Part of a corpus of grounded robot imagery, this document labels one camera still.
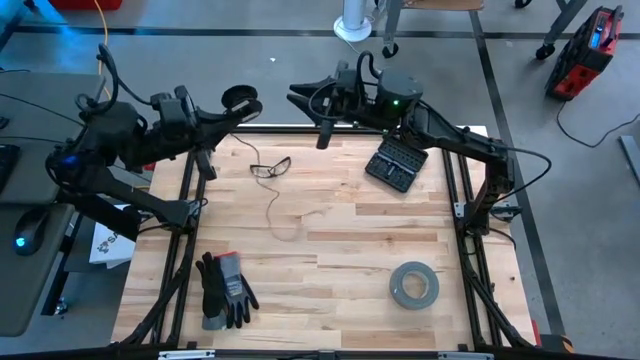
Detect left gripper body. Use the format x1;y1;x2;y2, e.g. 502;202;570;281
172;83;221;182

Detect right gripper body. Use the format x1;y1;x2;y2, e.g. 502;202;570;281
314;59;380;151

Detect black cord spool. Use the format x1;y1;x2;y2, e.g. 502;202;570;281
220;84;264;124

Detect thin black cord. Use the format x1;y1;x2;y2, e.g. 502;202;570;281
228;131;327;244

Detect clear safety glasses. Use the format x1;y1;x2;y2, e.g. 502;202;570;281
248;156;292;180

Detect white pole base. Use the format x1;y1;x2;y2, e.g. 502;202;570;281
333;0;374;43

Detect open black bit case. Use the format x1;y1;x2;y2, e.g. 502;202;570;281
363;133;430;194

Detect wooden top work table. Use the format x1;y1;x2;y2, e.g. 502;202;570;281
382;0;589;61

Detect white printed bag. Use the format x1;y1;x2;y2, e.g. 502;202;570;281
88;223;137;271

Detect grey black work glove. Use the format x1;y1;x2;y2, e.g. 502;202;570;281
215;251;260;330
194;252;227;331

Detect grey desk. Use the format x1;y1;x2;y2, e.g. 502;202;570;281
0;72;106;337

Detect red floor bin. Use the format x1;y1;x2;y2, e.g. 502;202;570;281
48;0;124;12

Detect grey tape roll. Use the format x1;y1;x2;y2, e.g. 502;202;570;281
388;260;441;311

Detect black computer mouse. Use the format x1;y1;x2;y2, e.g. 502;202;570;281
13;208;49;257

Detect black keyboard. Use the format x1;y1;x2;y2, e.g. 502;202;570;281
0;144;20;195

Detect black aluminium frame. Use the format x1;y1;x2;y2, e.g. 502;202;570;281
112;123;541;360

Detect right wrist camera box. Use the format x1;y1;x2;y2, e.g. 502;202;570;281
338;68;360;99

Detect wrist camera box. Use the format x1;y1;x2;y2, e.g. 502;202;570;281
151;91;196;137
338;68;360;99

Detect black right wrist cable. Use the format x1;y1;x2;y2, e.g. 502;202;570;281
306;49;385;122

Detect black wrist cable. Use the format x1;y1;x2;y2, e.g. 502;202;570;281
306;49;385;122
74;42;155;117

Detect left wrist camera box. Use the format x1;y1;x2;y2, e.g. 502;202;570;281
151;91;196;137

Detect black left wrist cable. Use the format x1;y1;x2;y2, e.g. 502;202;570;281
74;42;155;117

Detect yellow extension cord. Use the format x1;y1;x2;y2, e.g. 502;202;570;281
92;0;151;192

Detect black cable bundle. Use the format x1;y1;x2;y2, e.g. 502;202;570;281
119;227;199;347
457;234;534;349

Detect black desk cable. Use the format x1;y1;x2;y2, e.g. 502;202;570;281
0;136;66;147
0;93;84;129

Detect silver metal bracket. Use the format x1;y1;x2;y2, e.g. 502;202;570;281
438;351;495;360
158;349;216;360

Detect black power station cable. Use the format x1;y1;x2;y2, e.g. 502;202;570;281
556;99;640;150

